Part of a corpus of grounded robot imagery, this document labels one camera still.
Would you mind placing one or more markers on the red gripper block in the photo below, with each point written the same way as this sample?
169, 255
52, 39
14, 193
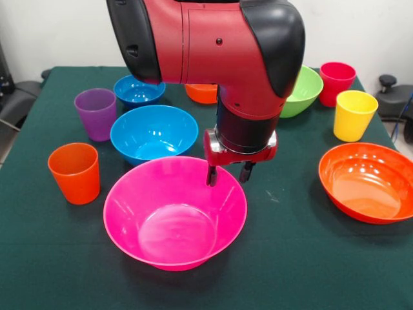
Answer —
238, 157

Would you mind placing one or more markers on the pink large plastic bowl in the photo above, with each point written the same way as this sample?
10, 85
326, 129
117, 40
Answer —
174, 216

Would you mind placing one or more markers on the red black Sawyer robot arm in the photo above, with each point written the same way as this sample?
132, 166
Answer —
219, 48

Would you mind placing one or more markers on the light blue medium bowl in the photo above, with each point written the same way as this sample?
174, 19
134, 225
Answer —
154, 135

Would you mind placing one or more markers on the orange small plastic bowl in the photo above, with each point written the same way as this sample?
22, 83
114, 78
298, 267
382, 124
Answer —
201, 93

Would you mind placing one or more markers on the dark blue small bowl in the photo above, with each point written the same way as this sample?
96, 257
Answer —
135, 93

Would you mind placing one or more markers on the lemon yellow plastic cup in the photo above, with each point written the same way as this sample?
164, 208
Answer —
353, 119

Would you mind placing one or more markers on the dark green tablecloth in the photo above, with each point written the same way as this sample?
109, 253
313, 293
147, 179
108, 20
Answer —
322, 274

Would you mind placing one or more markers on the orange shallow plastic bowl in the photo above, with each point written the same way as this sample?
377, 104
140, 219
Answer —
368, 187

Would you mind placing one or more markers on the crimson plastic cup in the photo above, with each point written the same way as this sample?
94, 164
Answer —
335, 80

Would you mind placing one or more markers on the purple plastic cup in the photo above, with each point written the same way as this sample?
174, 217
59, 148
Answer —
95, 116

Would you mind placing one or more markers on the orange plastic cup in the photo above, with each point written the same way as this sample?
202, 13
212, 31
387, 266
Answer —
75, 181

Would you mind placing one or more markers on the black pedestal foot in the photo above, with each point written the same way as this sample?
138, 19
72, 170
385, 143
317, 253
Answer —
392, 97
19, 97

